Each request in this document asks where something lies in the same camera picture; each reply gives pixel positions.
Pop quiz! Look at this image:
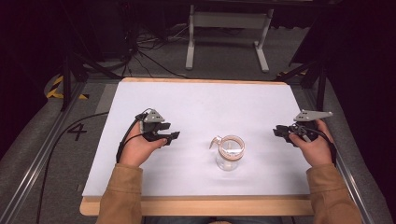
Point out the white table mat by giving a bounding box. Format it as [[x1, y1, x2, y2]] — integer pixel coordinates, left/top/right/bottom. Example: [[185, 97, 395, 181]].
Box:
[[81, 80, 311, 198]]

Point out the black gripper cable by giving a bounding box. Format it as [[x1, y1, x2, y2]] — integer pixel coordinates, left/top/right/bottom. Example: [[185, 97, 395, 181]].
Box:
[[291, 123, 338, 166], [115, 107, 154, 164]]

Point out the black floor cable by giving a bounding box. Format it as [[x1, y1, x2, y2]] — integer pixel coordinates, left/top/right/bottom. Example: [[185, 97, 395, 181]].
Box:
[[35, 111, 110, 224]]

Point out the clear glass jar clip lid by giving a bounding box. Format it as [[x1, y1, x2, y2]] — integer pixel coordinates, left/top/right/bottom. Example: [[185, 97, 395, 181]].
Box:
[[208, 134, 247, 173]]

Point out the black tripod stand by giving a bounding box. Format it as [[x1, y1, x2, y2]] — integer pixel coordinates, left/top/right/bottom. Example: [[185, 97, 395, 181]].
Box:
[[60, 0, 123, 112], [273, 52, 329, 112]]

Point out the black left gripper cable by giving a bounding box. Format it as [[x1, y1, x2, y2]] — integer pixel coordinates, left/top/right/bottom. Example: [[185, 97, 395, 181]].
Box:
[[115, 107, 154, 164]]

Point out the person's right hand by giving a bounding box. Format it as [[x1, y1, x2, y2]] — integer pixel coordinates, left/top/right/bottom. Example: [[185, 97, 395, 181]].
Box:
[[289, 119, 336, 168]]

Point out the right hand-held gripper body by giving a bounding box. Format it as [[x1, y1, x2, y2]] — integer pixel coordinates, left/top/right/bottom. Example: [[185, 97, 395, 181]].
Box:
[[290, 108, 333, 143]]

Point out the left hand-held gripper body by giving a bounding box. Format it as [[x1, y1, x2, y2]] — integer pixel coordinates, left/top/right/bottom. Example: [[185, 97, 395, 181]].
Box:
[[134, 108, 165, 143]]

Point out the person's left hand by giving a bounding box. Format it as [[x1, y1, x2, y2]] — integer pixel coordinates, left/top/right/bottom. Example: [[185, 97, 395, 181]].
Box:
[[119, 123, 168, 168]]

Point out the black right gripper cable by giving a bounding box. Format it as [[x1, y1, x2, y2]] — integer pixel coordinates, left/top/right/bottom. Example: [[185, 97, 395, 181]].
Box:
[[291, 123, 338, 166]]

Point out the yellow black hazard tape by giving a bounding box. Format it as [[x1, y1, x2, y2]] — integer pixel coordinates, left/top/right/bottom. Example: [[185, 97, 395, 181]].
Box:
[[46, 75, 91, 101]]

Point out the white metal stand frame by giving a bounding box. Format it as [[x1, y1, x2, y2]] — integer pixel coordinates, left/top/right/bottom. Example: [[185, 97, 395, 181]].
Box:
[[184, 4, 276, 74]]

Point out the bundle of black floor cables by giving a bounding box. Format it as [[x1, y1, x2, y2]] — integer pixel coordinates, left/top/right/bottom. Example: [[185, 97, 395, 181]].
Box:
[[123, 21, 191, 79]]

